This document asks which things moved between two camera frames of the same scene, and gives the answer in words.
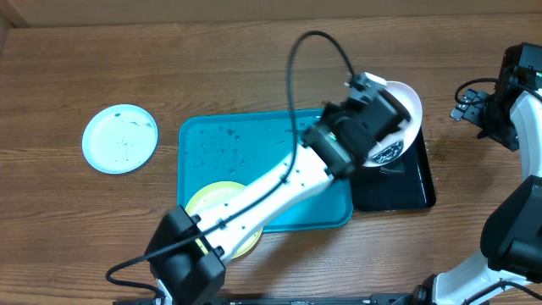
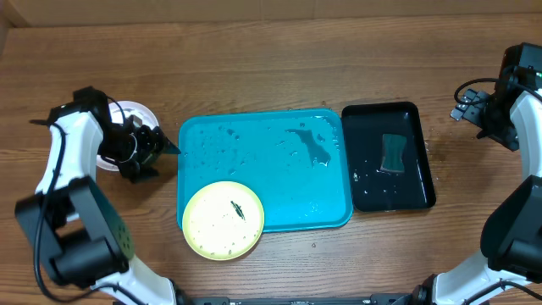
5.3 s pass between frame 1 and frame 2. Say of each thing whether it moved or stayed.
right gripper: stayed
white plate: moved
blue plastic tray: stayed
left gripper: moved
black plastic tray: stayed
